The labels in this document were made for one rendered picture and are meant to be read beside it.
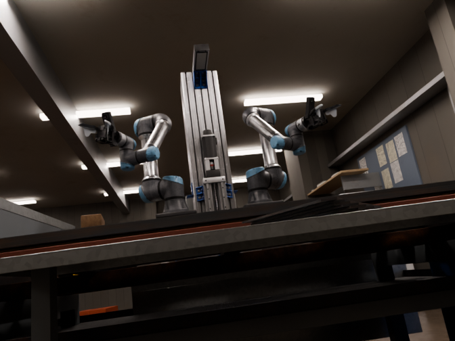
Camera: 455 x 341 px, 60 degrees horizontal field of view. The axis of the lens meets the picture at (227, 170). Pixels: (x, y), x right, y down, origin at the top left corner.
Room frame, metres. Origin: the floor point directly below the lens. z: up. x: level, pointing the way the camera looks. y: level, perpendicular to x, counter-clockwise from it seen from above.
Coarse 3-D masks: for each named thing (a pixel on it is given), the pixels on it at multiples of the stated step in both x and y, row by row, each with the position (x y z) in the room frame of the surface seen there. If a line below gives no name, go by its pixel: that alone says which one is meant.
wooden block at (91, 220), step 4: (84, 216) 1.16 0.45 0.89; (88, 216) 1.16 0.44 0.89; (92, 216) 1.16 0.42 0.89; (96, 216) 1.16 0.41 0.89; (100, 216) 1.17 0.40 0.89; (84, 220) 1.16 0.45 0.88; (88, 220) 1.16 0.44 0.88; (92, 220) 1.16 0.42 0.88; (96, 220) 1.16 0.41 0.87; (100, 220) 1.17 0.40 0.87; (84, 224) 1.16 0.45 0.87; (88, 224) 1.16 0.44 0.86; (92, 224) 1.16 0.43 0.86; (96, 224) 1.16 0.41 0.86; (100, 224) 1.17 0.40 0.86; (104, 224) 1.27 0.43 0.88
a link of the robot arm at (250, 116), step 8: (248, 112) 2.22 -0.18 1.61; (256, 112) 2.23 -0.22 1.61; (248, 120) 2.22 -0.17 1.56; (256, 120) 2.18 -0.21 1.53; (256, 128) 2.18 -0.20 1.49; (264, 128) 2.13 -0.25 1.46; (272, 128) 2.12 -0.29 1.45; (264, 136) 2.14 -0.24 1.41; (272, 136) 2.08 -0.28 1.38; (280, 136) 2.04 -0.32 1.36; (272, 144) 2.05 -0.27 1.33; (280, 144) 2.03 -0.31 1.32; (288, 144) 2.06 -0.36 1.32
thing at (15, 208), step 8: (0, 200) 1.38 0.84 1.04; (0, 208) 1.54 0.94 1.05; (8, 208) 1.44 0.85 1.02; (16, 208) 1.51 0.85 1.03; (24, 208) 1.57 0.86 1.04; (24, 216) 1.57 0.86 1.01; (32, 216) 1.65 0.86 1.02; (40, 216) 1.72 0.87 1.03; (48, 216) 1.81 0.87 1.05; (48, 224) 1.81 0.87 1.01; (56, 224) 1.91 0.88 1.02; (64, 224) 2.02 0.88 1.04
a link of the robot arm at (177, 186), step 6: (162, 180) 2.20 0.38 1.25; (168, 180) 2.16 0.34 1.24; (174, 180) 2.16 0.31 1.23; (180, 180) 2.18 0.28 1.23; (162, 186) 2.17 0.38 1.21; (168, 186) 2.16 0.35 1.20; (174, 186) 2.16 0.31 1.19; (180, 186) 2.18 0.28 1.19; (162, 192) 2.18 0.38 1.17; (168, 192) 2.16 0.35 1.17; (174, 192) 2.16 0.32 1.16; (180, 192) 2.17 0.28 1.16; (162, 198) 2.21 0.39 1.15
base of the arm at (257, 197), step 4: (256, 188) 2.23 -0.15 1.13; (260, 188) 2.23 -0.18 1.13; (264, 188) 2.24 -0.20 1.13; (248, 192) 2.28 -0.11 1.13; (252, 192) 2.25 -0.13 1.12; (256, 192) 2.23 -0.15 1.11; (260, 192) 2.23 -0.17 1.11; (264, 192) 2.24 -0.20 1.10; (248, 196) 2.27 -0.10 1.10; (252, 196) 2.24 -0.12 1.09; (256, 196) 2.23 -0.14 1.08; (260, 196) 2.22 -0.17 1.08; (264, 196) 2.23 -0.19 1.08; (268, 196) 2.26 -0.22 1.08; (248, 200) 2.26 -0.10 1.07; (252, 200) 2.24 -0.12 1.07; (256, 200) 2.22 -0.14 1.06; (260, 200) 2.21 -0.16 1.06; (264, 200) 2.22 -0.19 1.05; (268, 200) 2.23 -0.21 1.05
